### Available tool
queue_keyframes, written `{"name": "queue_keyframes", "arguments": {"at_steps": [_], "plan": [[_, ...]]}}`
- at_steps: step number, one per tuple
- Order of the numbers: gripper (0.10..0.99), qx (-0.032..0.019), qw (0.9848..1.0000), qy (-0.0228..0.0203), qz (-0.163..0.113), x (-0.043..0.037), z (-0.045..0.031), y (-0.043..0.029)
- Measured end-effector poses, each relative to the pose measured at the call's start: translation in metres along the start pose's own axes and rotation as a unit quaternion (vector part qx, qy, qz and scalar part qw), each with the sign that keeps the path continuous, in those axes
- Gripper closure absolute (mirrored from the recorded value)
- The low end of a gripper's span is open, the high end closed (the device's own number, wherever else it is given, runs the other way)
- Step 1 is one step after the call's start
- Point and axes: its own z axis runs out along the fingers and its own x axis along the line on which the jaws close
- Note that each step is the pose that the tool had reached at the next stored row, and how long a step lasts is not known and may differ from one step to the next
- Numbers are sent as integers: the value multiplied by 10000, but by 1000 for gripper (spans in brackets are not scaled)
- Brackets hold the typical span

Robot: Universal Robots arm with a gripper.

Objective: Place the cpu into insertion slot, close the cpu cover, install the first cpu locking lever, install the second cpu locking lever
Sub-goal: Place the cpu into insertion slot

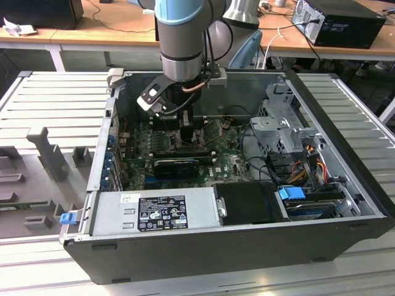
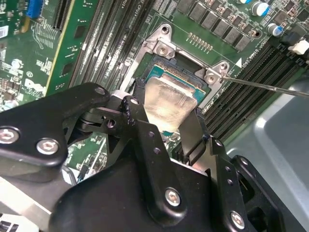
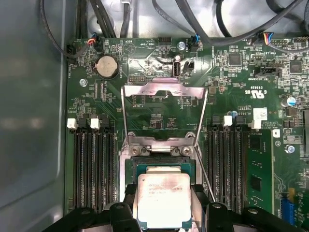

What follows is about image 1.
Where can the metal CPU socket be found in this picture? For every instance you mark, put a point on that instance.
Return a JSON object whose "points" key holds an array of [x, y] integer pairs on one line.
{"points": [[172, 140]]}

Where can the installed RAM stick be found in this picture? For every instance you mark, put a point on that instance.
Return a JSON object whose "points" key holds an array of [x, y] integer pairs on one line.
{"points": [[182, 155]]}

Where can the black plastic cover box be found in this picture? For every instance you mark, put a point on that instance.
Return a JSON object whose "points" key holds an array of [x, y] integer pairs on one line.
{"points": [[247, 200]]}

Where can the black RAM slot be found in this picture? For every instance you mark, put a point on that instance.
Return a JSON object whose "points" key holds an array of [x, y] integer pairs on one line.
{"points": [[168, 124], [168, 127], [168, 121]]}

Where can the wrist camera on black plate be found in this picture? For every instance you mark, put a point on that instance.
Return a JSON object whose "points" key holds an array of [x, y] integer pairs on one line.
{"points": [[219, 78]]}

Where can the silver metal drive cage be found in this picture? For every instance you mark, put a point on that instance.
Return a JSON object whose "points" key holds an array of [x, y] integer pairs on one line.
{"points": [[271, 123]]}

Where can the black graphics card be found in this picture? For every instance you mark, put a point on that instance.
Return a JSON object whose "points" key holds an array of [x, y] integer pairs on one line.
{"points": [[176, 169]]}

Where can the green motherboard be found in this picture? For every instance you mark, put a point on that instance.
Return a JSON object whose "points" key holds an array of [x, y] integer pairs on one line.
{"points": [[228, 160]]}

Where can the large black box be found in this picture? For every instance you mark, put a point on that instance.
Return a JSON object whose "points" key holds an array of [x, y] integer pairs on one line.
{"points": [[40, 12]]}

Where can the hard disk in blue carrier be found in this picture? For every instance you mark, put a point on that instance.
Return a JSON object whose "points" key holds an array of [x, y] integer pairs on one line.
{"points": [[291, 195]]}

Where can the white cup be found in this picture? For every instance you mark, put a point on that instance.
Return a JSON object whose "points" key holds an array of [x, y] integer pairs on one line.
{"points": [[280, 3]]}

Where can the crumpled white paper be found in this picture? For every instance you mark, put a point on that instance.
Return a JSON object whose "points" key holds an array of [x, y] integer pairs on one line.
{"points": [[18, 27]]}

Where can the wooden desk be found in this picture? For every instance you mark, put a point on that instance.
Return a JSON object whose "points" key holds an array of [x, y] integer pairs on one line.
{"points": [[123, 34]]}

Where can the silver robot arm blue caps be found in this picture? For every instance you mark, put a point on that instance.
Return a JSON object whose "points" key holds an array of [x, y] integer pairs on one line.
{"points": [[179, 40]]}

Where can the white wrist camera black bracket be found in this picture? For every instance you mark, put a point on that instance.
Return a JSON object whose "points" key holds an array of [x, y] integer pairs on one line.
{"points": [[151, 95]]}

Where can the black open PC case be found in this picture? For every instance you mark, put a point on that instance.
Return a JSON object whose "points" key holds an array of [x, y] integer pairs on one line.
{"points": [[185, 262]]}

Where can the black desktop computer tower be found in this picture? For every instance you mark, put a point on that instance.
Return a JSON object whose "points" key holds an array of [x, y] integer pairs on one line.
{"points": [[348, 31]]}

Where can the round coin cell battery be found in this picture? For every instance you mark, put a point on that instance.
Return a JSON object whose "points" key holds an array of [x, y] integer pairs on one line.
{"points": [[229, 124]]}

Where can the blue plastic latch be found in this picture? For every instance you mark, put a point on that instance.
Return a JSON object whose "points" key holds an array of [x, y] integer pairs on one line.
{"points": [[67, 218]]}

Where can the green RAM stick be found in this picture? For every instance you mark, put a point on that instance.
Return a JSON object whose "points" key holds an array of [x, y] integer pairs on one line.
{"points": [[24, 206]]}

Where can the grey plastic case latch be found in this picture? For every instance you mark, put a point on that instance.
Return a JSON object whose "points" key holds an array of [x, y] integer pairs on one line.
{"points": [[114, 77]]}

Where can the blue expansion slot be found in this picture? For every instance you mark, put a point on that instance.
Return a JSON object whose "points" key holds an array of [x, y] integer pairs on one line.
{"points": [[149, 179]]}

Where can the grey power supply unit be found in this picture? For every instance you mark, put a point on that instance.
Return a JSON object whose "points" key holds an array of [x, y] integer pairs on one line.
{"points": [[108, 212]]}

